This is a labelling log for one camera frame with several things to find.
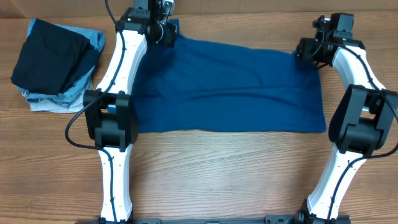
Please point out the folded light blue jeans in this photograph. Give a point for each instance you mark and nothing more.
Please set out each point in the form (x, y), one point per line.
(97, 38)

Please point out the blue polo shirt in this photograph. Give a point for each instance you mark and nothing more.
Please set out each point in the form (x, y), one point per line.
(226, 88)

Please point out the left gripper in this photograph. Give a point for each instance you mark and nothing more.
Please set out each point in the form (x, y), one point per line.
(171, 33)

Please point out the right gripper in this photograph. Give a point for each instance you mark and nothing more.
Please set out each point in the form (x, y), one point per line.
(304, 53)

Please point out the folded black garment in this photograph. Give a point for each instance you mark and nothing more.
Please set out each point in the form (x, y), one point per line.
(52, 59)

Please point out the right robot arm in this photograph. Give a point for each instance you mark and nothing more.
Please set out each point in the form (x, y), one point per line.
(361, 122)

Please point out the folded white garment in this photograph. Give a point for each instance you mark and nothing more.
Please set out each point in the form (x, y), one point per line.
(59, 106)

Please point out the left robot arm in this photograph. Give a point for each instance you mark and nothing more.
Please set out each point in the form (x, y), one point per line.
(109, 109)

